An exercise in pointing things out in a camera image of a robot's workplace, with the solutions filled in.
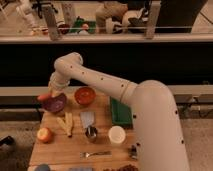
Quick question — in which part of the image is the blue round object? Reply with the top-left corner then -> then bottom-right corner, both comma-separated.
34,164 -> 51,171

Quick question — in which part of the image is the peeled banana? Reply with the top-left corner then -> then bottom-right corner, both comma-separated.
56,113 -> 73,137

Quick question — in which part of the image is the green plastic tray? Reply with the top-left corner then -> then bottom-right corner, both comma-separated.
110,98 -> 132,126

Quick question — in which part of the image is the wooden cutting board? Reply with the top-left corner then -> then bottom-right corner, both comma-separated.
28,93 -> 138,171

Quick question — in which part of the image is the blue flat object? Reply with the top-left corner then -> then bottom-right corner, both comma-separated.
68,167 -> 93,171

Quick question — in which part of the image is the person in background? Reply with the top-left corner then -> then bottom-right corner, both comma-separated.
95,0 -> 149,34

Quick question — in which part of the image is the left metal post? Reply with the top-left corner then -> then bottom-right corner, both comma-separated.
43,5 -> 60,41

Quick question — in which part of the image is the silver fork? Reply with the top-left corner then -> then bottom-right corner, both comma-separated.
80,151 -> 111,158

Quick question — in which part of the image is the purple bowl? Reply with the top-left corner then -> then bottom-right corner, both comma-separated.
41,93 -> 67,113

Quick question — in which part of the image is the white plastic cup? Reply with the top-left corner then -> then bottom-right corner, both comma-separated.
108,126 -> 126,145

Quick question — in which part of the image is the red yellow apple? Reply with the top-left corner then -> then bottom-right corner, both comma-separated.
37,128 -> 53,143

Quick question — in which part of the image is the orange bowl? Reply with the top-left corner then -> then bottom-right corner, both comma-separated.
74,87 -> 96,106

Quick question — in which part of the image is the long red pepper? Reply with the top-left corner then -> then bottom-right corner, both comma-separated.
37,93 -> 51,102

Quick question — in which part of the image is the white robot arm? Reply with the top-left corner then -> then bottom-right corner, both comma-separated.
49,52 -> 190,171

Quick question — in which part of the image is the brown grape bunch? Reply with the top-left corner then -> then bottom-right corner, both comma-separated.
103,164 -> 139,171

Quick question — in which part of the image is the right metal post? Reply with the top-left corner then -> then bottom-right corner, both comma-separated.
145,1 -> 161,39

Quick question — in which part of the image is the metal post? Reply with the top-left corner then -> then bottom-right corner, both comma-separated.
43,5 -> 60,41
145,1 -> 161,39

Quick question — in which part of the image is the black object on floor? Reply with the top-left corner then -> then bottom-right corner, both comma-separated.
0,136 -> 15,146

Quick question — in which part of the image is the small metal cup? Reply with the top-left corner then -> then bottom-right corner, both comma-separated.
85,126 -> 98,143

